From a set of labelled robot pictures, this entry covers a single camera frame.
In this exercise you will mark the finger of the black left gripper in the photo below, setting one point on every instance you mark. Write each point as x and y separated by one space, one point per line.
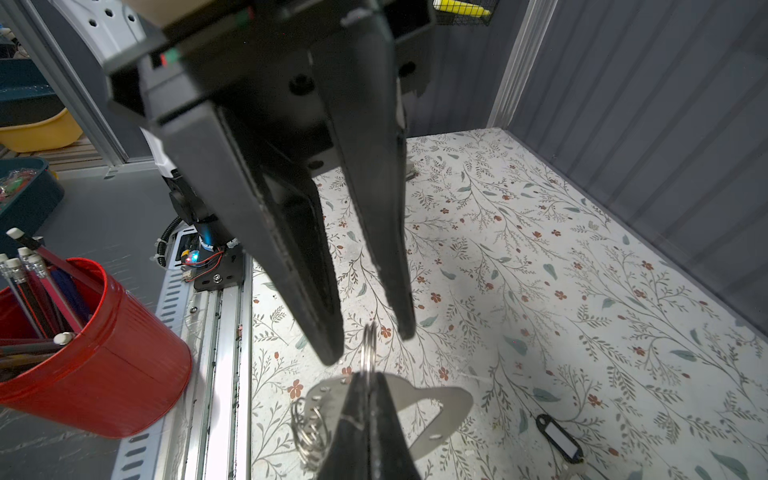
354 68
271 205

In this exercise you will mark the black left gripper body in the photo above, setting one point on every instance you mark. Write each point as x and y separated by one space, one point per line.
258 59

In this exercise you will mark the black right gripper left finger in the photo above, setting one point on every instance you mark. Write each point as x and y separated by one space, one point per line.
348 456

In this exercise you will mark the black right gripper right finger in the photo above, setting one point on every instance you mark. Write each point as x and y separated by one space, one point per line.
388 453

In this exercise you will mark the silver metal keyring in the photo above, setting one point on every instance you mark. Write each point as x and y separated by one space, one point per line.
368 348

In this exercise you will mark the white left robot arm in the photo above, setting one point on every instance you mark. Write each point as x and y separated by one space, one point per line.
250 100

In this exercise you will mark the yellow marker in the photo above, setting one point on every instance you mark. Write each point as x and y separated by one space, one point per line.
461 8

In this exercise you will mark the black key tag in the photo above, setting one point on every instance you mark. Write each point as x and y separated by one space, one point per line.
559 439

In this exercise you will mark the red pencil cup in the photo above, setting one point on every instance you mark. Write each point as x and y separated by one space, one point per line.
80 386

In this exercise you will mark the black wire basket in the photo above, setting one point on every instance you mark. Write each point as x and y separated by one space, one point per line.
455 20

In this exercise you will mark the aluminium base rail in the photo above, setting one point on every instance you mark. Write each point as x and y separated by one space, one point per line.
206 434

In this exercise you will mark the white slotted cable duct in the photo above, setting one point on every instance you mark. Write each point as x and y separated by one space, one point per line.
157 372

